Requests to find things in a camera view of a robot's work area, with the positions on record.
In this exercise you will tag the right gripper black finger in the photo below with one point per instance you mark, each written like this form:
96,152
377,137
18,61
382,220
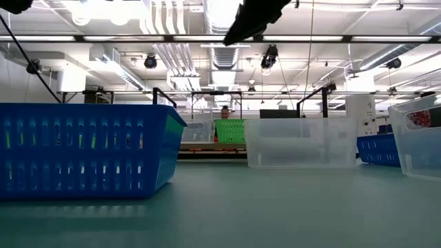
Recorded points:
248,24

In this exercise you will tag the green slotted plastic basket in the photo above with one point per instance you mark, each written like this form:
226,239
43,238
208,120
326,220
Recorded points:
230,131
93,141

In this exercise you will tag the clear plastic bin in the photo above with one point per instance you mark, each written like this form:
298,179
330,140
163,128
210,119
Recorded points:
196,132
299,144
420,151

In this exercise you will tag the blue slotted plastic basket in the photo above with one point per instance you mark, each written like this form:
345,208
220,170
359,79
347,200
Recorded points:
86,113
375,149

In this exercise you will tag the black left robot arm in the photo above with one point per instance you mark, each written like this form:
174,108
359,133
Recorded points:
13,4

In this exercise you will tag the black beam with light strips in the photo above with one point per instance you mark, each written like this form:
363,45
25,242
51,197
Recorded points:
169,38

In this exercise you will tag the person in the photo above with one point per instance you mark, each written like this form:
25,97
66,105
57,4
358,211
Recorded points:
225,113

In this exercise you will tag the black monitor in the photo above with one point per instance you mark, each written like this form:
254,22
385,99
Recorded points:
279,114

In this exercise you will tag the dark blue boxes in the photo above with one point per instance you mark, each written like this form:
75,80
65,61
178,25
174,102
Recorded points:
385,129

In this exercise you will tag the green table mat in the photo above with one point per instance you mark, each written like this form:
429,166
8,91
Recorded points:
241,213

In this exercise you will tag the red slotted crate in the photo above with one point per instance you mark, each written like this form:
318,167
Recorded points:
418,119

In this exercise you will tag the black hanging camera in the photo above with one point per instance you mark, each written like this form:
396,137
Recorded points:
393,63
150,62
268,56
33,66

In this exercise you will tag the silver ventilation duct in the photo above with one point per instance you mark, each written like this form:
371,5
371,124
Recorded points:
224,56

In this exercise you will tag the black background rig frame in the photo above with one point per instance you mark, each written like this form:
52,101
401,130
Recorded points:
217,92

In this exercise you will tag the black metal rig frame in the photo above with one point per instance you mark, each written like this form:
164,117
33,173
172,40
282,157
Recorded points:
48,84

